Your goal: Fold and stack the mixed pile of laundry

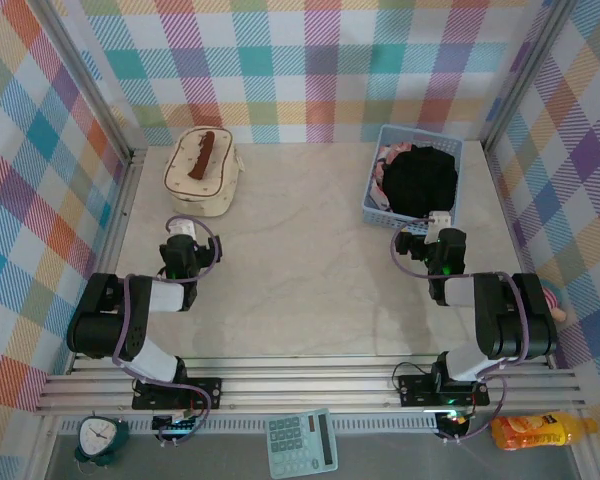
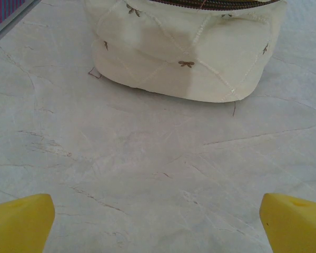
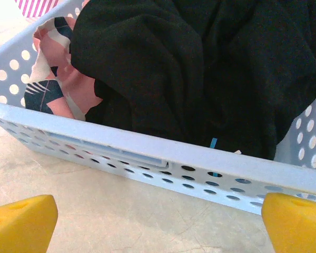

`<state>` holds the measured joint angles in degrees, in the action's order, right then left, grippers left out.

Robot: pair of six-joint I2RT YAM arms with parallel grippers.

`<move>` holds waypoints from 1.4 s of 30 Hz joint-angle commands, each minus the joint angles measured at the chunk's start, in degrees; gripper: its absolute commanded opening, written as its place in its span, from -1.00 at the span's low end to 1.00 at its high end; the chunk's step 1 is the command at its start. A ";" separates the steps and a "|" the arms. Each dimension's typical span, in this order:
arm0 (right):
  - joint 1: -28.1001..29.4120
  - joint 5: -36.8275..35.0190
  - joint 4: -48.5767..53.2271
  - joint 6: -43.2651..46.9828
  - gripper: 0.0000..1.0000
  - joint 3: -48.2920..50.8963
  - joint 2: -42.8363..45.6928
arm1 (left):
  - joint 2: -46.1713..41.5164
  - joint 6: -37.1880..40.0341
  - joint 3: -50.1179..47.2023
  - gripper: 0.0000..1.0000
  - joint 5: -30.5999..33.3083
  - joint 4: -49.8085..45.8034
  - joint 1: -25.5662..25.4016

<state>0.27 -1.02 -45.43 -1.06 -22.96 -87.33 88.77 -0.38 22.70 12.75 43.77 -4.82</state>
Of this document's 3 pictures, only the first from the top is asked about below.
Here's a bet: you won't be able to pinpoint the cream toiletry bag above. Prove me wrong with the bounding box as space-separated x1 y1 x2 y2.
162 127 246 219

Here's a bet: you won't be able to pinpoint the black t-shirt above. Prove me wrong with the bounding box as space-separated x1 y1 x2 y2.
382 145 456 219

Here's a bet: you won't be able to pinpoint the blue plastic basket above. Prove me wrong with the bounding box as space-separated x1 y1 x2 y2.
362 124 464 236

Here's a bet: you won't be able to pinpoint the pink shark-print garment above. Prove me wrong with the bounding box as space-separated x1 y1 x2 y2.
372 142 414 209

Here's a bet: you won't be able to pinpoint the plush doll toy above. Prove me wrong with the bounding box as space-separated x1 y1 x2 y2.
542 284 569 324

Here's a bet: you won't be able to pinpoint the left controller board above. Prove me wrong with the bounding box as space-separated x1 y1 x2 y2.
152 413 201 436

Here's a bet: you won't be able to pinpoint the controller board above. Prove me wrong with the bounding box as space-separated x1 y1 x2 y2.
437 412 474 439
152 413 201 436

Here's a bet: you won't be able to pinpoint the right controller board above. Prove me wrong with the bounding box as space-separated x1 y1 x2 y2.
437 412 474 439

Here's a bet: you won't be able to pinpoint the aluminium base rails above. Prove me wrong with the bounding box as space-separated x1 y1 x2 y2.
33 349 589 416

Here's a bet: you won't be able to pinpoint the green alarm clock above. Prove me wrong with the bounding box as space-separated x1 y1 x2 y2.
74 415 130 464

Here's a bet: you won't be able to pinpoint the orange drink bottle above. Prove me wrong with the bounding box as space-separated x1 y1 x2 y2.
489 410 599 452

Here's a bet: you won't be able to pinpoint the teal calculator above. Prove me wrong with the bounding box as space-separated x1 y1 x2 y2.
265 408 339 479

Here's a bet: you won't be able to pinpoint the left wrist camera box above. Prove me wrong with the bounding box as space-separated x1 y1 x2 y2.
165 216 200 239

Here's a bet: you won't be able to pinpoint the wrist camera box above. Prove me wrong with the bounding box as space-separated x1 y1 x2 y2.
165 216 200 239
426 211 454 245

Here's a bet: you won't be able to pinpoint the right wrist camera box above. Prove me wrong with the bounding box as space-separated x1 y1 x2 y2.
426 211 454 245

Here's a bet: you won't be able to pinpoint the aluminium side rail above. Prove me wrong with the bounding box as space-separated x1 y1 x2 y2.
69 148 149 374

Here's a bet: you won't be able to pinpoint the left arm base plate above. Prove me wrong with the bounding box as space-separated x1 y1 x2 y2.
131 377 223 411

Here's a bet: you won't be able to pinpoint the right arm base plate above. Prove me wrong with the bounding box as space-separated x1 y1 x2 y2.
397 373 491 407

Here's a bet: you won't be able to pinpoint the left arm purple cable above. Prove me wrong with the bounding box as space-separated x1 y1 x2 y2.
112 215 226 446

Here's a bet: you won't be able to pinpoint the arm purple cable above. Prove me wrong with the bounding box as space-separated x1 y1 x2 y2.
112 215 226 446
390 224 529 444

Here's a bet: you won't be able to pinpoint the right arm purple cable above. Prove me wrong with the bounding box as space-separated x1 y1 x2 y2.
390 224 529 444

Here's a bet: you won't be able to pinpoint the white slotted cable duct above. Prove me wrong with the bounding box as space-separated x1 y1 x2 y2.
59 417 439 434

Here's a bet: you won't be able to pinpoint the aluminium frame post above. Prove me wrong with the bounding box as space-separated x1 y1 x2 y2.
482 0 581 151
29 0 149 166

